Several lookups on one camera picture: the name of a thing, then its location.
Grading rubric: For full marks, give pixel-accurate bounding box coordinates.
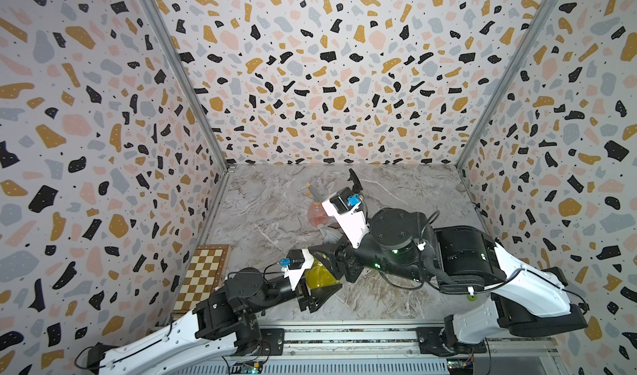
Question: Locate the yellow spray bottle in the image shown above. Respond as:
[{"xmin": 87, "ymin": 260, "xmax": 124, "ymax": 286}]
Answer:
[{"xmin": 305, "ymin": 260, "xmax": 340, "ymax": 294}]

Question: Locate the orange grey spray nozzle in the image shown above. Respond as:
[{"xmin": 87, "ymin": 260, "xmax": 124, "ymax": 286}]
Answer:
[{"xmin": 307, "ymin": 184, "xmax": 324, "ymax": 204}]

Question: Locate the black spray nozzle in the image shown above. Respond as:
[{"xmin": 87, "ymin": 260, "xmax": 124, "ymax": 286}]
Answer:
[{"xmin": 348, "ymin": 169, "xmax": 363, "ymax": 194}]

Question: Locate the pink grey spray nozzle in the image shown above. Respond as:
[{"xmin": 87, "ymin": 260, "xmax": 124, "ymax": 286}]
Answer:
[{"xmin": 318, "ymin": 225, "xmax": 343, "ymax": 244}]

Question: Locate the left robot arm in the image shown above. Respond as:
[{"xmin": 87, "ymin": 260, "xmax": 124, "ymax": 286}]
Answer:
[{"xmin": 83, "ymin": 268, "xmax": 342, "ymax": 374}]

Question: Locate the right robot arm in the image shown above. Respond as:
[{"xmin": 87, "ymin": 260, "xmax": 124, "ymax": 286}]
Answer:
[{"xmin": 310, "ymin": 208, "xmax": 588, "ymax": 356}]

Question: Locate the wooden chessboard box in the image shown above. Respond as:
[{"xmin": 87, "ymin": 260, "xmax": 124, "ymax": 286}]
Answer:
[{"xmin": 173, "ymin": 245, "xmax": 232, "ymax": 315}]

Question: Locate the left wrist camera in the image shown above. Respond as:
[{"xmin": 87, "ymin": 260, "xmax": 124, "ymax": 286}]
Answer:
[{"xmin": 277, "ymin": 248, "xmax": 315, "ymax": 292}]

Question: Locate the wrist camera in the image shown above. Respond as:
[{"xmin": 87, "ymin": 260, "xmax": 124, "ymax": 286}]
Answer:
[
  {"xmin": 322, "ymin": 187, "xmax": 369, "ymax": 249},
  {"xmin": 277, "ymin": 248, "xmax": 315, "ymax": 292}
]

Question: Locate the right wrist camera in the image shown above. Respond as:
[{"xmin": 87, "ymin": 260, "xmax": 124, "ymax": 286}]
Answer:
[{"xmin": 322, "ymin": 187, "xmax": 369, "ymax": 249}]

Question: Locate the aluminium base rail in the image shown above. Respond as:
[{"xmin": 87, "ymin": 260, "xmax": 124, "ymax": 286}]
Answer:
[{"xmin": 146, "ymin": 320, "xmax": 569, "ymax": 374}]

